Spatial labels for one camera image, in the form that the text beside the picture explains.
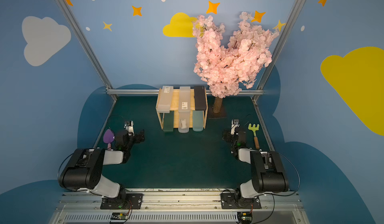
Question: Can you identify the pink cherry blossom tree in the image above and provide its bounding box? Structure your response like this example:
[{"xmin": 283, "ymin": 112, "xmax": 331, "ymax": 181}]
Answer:
[{"xmin": 193, "ymin": 12, "xmax": 284, "ymax": 114}]

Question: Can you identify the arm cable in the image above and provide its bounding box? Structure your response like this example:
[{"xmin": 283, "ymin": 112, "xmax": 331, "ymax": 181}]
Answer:
[
  {"xmin": 271, "ymin": 151, "xmax": 301, "ymax": 198},
  {"xmin": 56, "ymin": 151, "xmax": 76, "ymax": 192}
]

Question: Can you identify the dark green pencil case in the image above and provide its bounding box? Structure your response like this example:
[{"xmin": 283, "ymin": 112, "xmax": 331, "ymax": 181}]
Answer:
[{"xmin": 163, "ymin": 111, "xmax": 174, "ymax": 133}]

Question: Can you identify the right aluminium frame post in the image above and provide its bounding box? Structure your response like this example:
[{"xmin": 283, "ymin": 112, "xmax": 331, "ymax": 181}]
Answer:
[{"xmin": 252, "ymin": 0, "xmax": 306, "ymax": 104}]

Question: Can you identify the aluminium frame post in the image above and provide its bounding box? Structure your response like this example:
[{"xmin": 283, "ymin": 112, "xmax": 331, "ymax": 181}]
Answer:
[
  {"xmin": 252, "ymin": 0, "xmax": 306, "ymax": 104},
  {"xmin": 55, "ymin": 0, "xmax": 113, "ymax": 90}
]

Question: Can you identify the clear rounded pencil case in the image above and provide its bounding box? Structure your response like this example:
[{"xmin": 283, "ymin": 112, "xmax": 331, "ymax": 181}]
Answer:
[{"xmin": 178, "ymin": 111, "xmax": 190, "ymax": 134}]

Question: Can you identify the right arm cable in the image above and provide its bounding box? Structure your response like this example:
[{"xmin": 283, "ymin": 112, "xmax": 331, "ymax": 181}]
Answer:
[{"xmin": 271, "ymin": 151, "xmax": 301, "ymax": 198}]

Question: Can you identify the light blue pencil case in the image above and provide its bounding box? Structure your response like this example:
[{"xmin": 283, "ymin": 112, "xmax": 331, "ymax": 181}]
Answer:
[{"xmin": 193, "ymin": 110, "xmax": 204, "ymax": 132}]

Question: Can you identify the wide frosted pencil case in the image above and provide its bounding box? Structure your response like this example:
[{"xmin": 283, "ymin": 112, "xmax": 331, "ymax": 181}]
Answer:
[{"xmin": 156, "ymin": 86, "xmax": 174, "ymax": 114}]

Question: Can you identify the wooden two-tier shelf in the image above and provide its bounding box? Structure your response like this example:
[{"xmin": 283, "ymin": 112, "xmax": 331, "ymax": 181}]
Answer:
[{"xmin": 156, "ymin": 87, "xmax": 208, "ymax": 130}]

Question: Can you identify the purple toy trowel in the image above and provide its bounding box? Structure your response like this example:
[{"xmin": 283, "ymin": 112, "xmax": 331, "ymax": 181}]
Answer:
[{"xmin": 103, "ymin": 129, "xmax": 115, "ymax": 151}]

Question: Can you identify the black pencil case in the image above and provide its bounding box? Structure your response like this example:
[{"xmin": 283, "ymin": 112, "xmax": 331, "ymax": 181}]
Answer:
[{"xmin": 194, "ymin": 85, "xmax": 207, "ymax": 111}]

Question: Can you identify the aluminium frame back bar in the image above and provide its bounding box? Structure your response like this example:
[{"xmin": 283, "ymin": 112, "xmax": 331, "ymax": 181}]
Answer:
[{"xmin": 106, "ymin": 88, "xmax": 265, "ymax": 96}]

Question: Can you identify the green toy rake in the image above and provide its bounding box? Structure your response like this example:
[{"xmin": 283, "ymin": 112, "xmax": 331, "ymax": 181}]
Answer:
[{"xmin": 248, "ymin": 124, "xmax": 260, "ymax": 150}]

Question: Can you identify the left aluminium frame post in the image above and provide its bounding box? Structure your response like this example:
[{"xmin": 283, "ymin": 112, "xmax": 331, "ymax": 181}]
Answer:
[{"xmin": 55, "ymin": 0, "xmax": 113, "ymax": 90}]

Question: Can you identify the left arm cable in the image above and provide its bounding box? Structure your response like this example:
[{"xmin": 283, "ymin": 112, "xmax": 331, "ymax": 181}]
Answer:
[{"xmin": 56, "ymin": 151, "xmax": 76, "ymax": 192}]

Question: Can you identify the narrow frosted pencil case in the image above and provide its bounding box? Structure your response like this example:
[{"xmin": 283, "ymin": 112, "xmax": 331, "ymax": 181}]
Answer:
[{"xmin": 178, "ymin": 86, "xmax": 191, "ymax": 112}]

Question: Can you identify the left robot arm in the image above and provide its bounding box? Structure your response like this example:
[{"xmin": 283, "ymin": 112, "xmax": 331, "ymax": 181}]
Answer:
[{"xmin": 58, "ymin": 129, "xmax": 145, "ymax": 200}]

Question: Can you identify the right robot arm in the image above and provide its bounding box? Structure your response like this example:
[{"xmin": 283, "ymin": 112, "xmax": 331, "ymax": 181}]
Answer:
[{"xmin": 222, "ymin": 128, "xmax": 290, "ymax": 199}]

